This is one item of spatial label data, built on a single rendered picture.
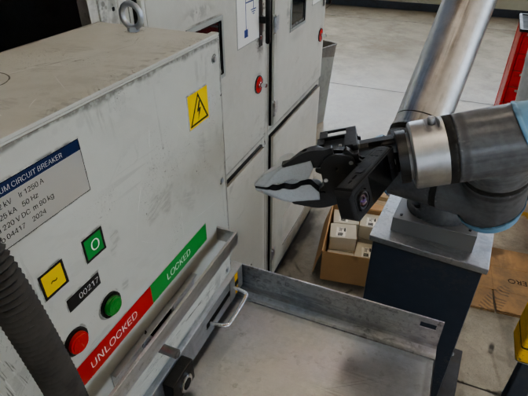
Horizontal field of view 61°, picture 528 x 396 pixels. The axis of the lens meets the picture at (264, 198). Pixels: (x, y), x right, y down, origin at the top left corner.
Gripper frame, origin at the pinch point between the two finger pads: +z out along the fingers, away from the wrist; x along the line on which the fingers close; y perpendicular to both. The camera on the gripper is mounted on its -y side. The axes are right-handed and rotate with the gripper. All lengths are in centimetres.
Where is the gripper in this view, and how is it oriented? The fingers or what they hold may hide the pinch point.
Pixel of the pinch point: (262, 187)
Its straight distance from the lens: 63.2
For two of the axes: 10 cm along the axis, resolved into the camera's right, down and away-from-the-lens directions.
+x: -2.7, -8.2, -5.0
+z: -9.5, 1.5, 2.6
